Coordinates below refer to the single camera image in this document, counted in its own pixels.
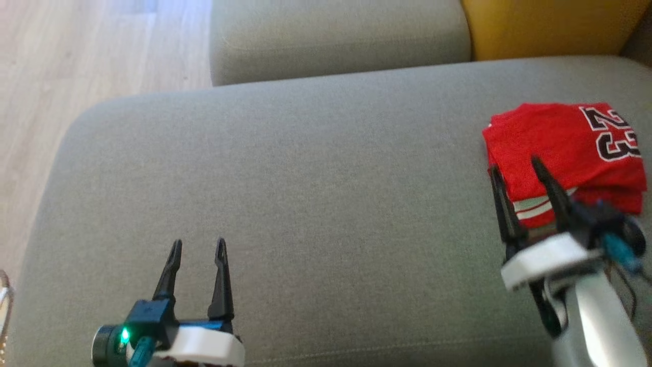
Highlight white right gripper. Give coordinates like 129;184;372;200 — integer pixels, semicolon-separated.
488;155;610;338

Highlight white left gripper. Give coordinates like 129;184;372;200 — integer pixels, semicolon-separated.
92;238;246;367

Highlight red jersey with white sleeves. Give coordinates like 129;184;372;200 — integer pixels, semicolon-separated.
481;102;647;204

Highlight red shorts with 23 print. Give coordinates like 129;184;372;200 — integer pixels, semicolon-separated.
517;186;643;230

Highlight grey sofa seat cushion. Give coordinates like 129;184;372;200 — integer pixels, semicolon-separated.
10;55;652;367

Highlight yellow sofa cushion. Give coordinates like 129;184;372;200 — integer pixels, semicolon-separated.
461;0;652;62

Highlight laundry basket rim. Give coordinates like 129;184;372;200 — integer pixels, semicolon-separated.
0;269;15;353

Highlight left cable with teal plug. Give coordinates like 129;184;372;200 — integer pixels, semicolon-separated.
127;336;156;367

